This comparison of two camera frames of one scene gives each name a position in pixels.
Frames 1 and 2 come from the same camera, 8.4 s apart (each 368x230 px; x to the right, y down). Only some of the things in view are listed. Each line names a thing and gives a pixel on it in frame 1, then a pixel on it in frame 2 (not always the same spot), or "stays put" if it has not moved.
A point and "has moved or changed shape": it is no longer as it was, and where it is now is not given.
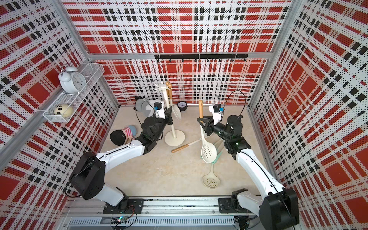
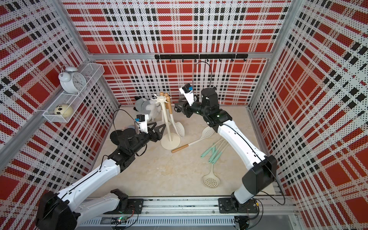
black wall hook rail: (201, 56) stays put
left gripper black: (168, 116) → (158, 135)
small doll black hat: (125, 136) stays put
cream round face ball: (63, 109) stays put
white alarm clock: (72, 81) stays put
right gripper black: (210, 124) → (187, 109)
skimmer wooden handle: (176, 110) → (166, 95)
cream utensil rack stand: (176, 137) has moved or changed shape
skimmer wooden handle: (208, 150) → (168, 99)
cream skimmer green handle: (211, 180) stays put
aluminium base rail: (202, 213) stays put
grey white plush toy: (146, 106) stays put
